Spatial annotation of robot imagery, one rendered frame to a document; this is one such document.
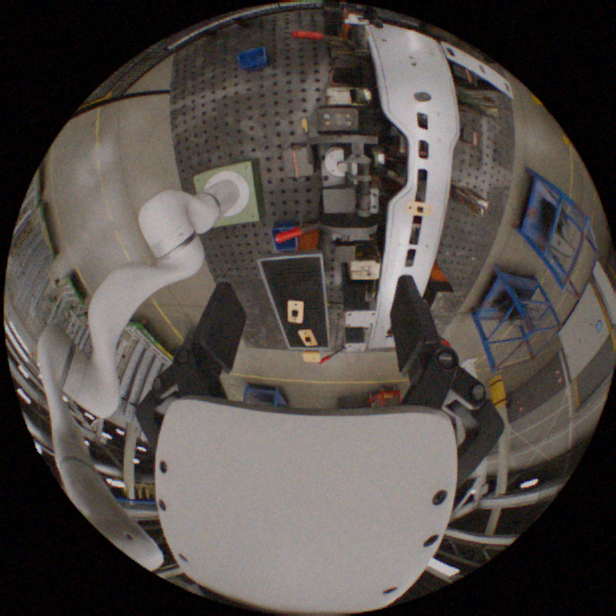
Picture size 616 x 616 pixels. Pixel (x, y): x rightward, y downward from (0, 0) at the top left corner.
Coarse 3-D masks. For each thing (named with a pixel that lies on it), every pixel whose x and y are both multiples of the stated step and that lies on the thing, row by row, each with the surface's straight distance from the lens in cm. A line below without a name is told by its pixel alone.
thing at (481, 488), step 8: (472, 360) 475; (472, 368) 477; (480, 464) 463; (480, 472) 466; (480, 480) 470; (472, 488) 463; (480, 488) 470; (528, 488) 413; (536, 488) 394; (544, 488) 387; (480, 496) 487; (488, 496) 469
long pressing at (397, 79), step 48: (384, 48) 63; (432, 48) 73; (384, 96) 54; (432, 96) 61; (432, 144) 58; (432, 192) 60; (384, 240) 61; (432, 240) 66; (384, 288) 73; (384, 336) 96
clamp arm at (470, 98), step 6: (462, 96) 67; (468, 96) 66; (474, 96) 65; (480, 96) 64; (486, 96) 62; (468, 102) 67; (474, 102) 65; (480, 102) 63; (486, 102) 62; (492, 102) 61; (498, 102) 62; (498, 108) 62
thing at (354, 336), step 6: (348, 330) 91; (354, 330) 91; (360, 330) 91; (348, 336) 89; (354, 336) 89; (360, 336) 90; (348, 342) 87; (354, 342) 88; (360, 342) 88; (348, 348) 90; (354, 348) 91; (360, 348) 91
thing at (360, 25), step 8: (352, 16) 42; (360, 16) 43; (352, 24) 41; (360, 24) 41; (368, 24) 42; (376, 24) 42; (352, 32) 46; (360, 32) 44; (360, 40) 47; (360, 48) 52
